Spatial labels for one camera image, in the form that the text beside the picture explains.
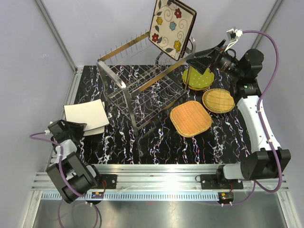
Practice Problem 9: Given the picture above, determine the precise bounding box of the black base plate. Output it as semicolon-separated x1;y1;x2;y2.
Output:
199;174;244;190
96;174;118;190

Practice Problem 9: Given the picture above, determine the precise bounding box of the aluminium mounting rail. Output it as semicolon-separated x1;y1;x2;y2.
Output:
30;163;289;202

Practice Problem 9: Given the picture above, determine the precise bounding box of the woven wicker tray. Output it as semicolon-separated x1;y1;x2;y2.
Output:
170;101;212;138

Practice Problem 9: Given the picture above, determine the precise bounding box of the cream black-rimmed square plate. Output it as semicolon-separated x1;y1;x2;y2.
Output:
84;99;108;136

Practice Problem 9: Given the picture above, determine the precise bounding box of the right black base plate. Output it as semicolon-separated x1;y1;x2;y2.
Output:
199;174;244;190

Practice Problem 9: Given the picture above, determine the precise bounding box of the rear floral square plate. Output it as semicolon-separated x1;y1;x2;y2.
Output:
173;0;197;58

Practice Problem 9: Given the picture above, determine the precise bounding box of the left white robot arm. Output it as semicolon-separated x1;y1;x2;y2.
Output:
47;120;102;203

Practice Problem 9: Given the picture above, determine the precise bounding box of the green polka dot plate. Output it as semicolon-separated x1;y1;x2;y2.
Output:
186;67;215;90

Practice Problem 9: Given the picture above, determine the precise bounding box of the stainless steel dish rack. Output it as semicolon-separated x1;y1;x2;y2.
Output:
97;32;196;143

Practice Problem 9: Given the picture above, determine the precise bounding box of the white square plate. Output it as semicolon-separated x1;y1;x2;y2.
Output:
64;99;109;132

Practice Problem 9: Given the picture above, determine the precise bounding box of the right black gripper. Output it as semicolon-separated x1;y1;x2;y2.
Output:
187;40;243;80

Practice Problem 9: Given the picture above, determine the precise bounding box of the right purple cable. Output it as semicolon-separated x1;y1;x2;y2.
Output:
197;29;285;206

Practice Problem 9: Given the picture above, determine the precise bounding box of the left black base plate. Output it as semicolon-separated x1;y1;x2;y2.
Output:
96;174;118;190

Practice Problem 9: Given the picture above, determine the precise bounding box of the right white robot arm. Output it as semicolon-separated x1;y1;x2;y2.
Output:
186;40;291;193

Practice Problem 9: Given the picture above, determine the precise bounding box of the dark brown square plate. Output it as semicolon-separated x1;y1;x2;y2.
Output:
149;0;181;61

